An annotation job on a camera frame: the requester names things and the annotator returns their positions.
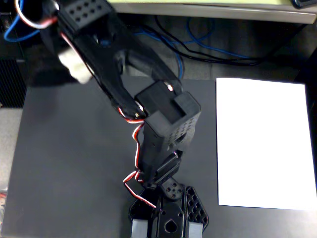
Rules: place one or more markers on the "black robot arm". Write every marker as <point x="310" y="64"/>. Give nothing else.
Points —
<point x="158" y="148"/>

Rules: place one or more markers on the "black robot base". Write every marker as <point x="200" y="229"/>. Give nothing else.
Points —
<point x="171" y="218"/>

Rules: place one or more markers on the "black ribbed box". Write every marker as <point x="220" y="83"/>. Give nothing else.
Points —
<point x="11" y="83"/>

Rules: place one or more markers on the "grey desk edge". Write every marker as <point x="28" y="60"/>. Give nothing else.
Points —
<point x="223" y="11"/>

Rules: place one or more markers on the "grey clamp block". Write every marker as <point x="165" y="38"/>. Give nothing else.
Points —
<point x="196" y="229"/>
<point x="140" y="228"/>

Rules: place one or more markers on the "white paper sheet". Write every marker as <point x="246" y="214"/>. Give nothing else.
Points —
<point x="262" y="143"/>

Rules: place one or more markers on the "black device on desk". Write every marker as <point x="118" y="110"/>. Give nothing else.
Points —
<point x="303" y="3"/>

